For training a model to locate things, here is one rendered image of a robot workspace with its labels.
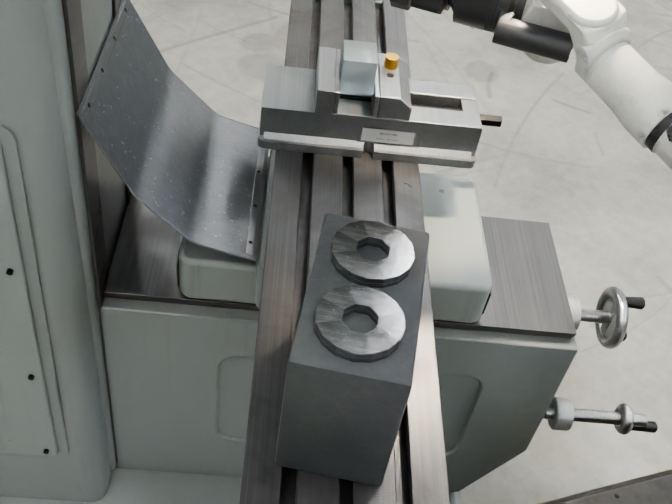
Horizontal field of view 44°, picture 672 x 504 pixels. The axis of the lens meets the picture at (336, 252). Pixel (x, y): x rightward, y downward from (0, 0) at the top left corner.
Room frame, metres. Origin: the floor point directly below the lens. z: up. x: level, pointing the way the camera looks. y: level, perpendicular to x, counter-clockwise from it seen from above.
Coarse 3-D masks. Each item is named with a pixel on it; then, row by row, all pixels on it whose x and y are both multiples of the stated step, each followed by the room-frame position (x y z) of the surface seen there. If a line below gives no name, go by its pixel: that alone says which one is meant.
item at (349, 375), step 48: (336, 240) 0.65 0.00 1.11; (384, 240) 0.66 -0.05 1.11; (336, 288) 0.58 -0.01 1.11; (384, 288) 0.60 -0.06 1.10; (336, 336) 0.52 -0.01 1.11; (384, 336) 0.53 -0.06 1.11; (288, 384) 0.49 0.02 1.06; (336, 384) 0.49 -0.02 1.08; (384, 384) 0.48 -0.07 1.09; (288, 432) 0.49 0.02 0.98; (336, 432) 0.49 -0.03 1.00; (384, 432) 0.48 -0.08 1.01
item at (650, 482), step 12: (636, 480) 0.77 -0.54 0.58; (648, 480) 0.77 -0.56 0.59; (660, 480) 0.77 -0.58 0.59; (588, 492) 0.73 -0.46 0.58; (600, 492) 0.73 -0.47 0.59; (612, 492) 0.73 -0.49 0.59; (624, 492) 0.74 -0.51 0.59; (636, 492) 0.74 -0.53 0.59; (648, 492) 0.75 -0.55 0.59; (660, 492) 0.75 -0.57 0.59
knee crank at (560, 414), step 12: (552, 408) 0.95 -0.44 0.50; (564, 408) 0.94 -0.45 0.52; (576, 408) 0.96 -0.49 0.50; (624, 408) 0.96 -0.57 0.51; (552, 420) 0.93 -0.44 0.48; (564, 420) 0.92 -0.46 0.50; (576, 420) 0.94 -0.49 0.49; (588, 420) 0.94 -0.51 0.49; (600, 420) 0.94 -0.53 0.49; (612, 420) 0.95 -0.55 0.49; (624, 420) 0.94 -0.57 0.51; (636, 420) 0.95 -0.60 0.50; (624, 432) 0.93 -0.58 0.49
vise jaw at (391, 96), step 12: (384, 60) 1.17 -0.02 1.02; (384, 72) 1.14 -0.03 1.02; (396, 72) 1.14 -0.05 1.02; (384, 84) 1.10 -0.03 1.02; (396, 84) 1.11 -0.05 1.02; (408, 84) 1.14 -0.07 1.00; (372, 96) 1.10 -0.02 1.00; (384, 96) 1.07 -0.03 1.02; (396, 96) 1.08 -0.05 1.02; (408, 96) 1.10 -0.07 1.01; (372, 108) 1.07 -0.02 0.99; (384, 108) 1.07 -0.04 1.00; (396, 108) 1.07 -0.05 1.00; (408, 108) 1.08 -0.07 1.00; (408, 120) 1.08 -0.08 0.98
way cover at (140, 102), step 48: (144, 48) 1.12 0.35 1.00; (96, 96) 0.91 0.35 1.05; (144, 96) 1.03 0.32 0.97; (192, 96) 1.16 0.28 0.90; (144, 144) 0.95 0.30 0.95; (192, 144) 1.05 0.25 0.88; (240, 144) 1.12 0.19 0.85; (144, 192) 0.87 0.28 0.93; (192, 192) 0.95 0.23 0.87; (240, 192) 1.00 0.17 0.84; (192, 240) 0.86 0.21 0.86
